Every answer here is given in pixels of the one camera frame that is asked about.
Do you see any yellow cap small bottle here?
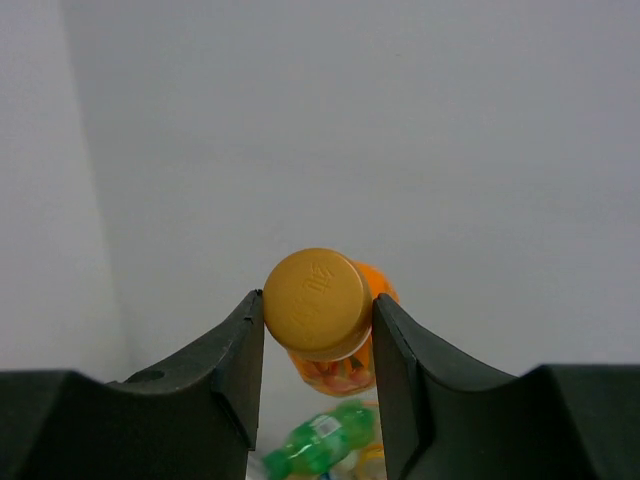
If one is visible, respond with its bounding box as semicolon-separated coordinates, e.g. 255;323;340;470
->
343;443;387;480

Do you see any green plastic bottle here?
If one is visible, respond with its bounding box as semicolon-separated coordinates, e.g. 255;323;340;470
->
262;399;380;479

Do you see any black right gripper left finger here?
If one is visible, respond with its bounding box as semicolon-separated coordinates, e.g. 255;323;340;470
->
1;290;264;479

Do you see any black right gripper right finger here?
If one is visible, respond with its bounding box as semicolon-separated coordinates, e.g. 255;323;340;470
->
373;295;639;479

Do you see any orange juice bottle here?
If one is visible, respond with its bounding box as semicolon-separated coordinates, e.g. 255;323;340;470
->
263;248;399;397

